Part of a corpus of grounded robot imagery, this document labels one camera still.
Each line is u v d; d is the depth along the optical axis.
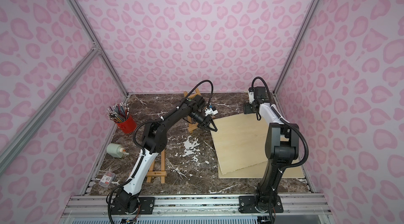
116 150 0.84
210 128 0.87
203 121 0.85
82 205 0.75
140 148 0.94
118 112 0.93
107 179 0.80
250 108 0.88
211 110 0.90
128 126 0.95
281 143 0.51
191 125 0.96
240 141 0.90
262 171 0.83
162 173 0.79
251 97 0.89
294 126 0.52
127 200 0.63
